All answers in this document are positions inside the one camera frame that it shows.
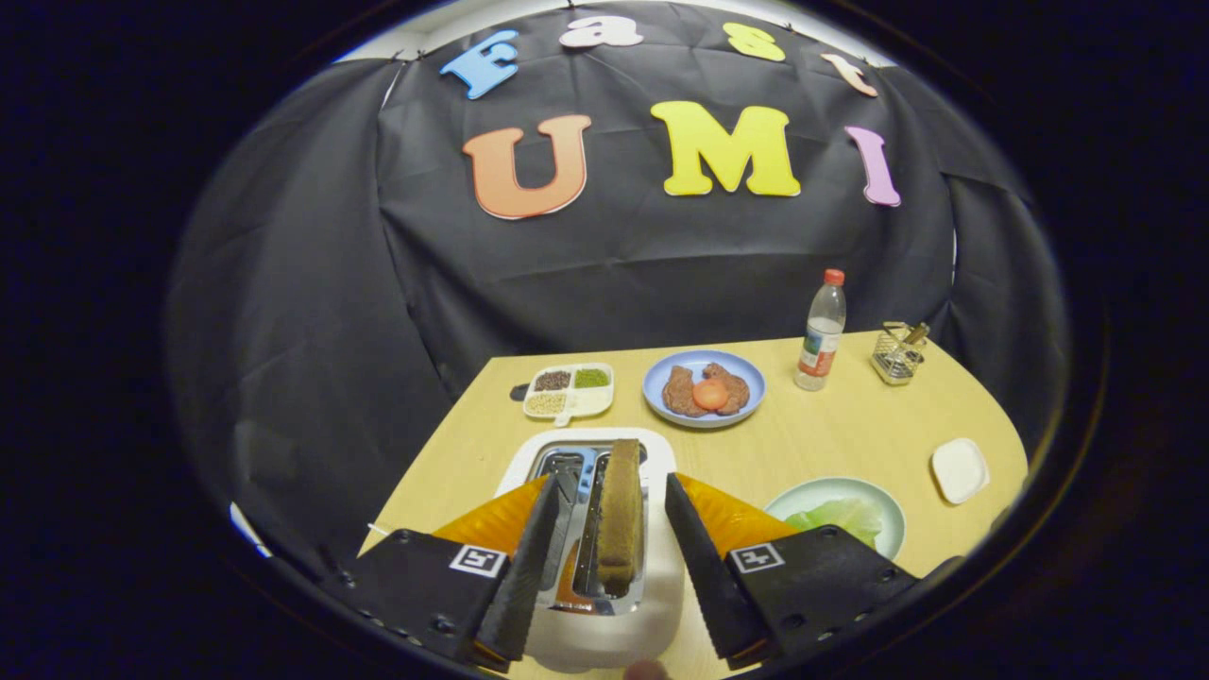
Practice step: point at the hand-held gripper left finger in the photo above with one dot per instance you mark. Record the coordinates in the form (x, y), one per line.
(524, 586)

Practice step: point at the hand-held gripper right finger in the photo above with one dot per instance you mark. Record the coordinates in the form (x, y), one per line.
(704, 576)

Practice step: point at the brown toast slice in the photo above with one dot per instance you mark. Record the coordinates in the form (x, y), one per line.
(621, 519)

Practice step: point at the green lettuce leaf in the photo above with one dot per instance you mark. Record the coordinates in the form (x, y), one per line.
(836, 519)

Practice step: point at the white toaster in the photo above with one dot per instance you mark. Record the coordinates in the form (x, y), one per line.
(604, 637)

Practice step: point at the pale green round plate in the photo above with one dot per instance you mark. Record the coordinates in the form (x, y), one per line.
(822, 488)

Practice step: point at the brown meat patty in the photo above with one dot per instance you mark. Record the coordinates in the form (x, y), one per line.
(734, 387)
(678, 392)

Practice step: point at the white divided seasoning tray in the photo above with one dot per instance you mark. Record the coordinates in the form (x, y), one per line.
(581, 401)

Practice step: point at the blue plate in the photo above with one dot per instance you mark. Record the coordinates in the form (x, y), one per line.
(661, 373)

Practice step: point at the clear bottle with red cap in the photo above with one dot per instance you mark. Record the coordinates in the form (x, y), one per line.
(820, 345)

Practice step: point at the small white square plate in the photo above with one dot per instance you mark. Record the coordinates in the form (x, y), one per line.
(960, 470)

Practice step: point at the metal mesh utensil holder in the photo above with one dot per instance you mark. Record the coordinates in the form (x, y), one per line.
(895, 364)

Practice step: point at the black backdrop cloth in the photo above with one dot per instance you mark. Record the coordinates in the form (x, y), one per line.
(567, 274)

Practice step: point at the utensil in mesh holder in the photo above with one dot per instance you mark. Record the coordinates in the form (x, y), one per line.
(916, 333)

